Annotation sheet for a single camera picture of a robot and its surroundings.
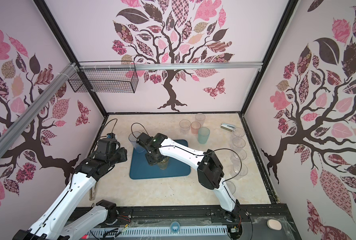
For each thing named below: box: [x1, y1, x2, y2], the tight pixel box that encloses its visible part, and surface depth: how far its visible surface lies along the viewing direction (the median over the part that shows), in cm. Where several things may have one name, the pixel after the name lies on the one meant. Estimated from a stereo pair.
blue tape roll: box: [170, 221, 181, 234], surface depth 72 cm
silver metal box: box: [220, 122, 236, 132], surface depth 112 cm
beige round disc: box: [267, 219, 282, 231], surface depth 71 cm
